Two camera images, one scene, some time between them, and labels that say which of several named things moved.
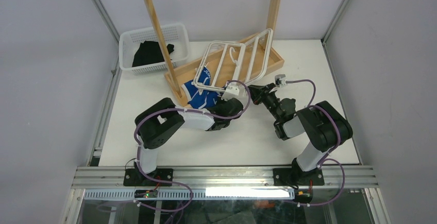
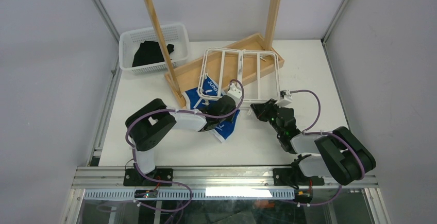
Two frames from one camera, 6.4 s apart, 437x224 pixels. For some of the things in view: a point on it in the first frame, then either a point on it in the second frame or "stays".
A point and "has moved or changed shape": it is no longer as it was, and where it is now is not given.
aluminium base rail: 106,183 stays
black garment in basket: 149,52 stays
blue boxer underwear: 198,98 has moved or changed shape
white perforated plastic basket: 140,50 stays
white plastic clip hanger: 231,63 has moved or changed shape
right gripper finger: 257,93 to 265,111
